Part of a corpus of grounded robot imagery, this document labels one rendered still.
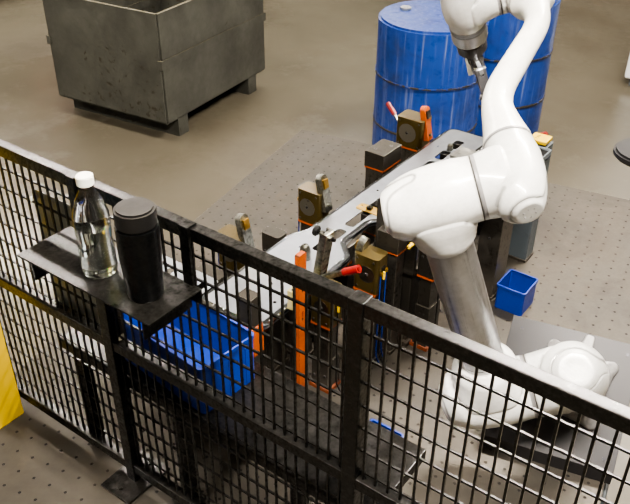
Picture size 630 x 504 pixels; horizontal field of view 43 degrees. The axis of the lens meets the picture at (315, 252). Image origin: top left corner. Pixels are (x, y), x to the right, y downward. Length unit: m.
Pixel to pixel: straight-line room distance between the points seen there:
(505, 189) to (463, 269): 0.22
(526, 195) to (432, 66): 2.97
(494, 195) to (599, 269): 1.45
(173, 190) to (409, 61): 1.53
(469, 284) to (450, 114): 2.95
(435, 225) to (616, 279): 1.45
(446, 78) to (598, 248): 1.74
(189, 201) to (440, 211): 3.18
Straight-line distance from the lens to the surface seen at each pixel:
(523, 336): 2.20
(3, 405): 2.31
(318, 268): 2.06
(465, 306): 1.73
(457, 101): 4.58
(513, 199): 1.52
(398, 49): 4.48
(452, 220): 1.55
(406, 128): 3.03
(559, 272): 2.89
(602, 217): 3.27
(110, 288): 1.49
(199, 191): 4.71
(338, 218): 2.48
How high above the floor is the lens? 2.29
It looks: 34 degrees down
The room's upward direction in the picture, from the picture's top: 1 degrees clockwise
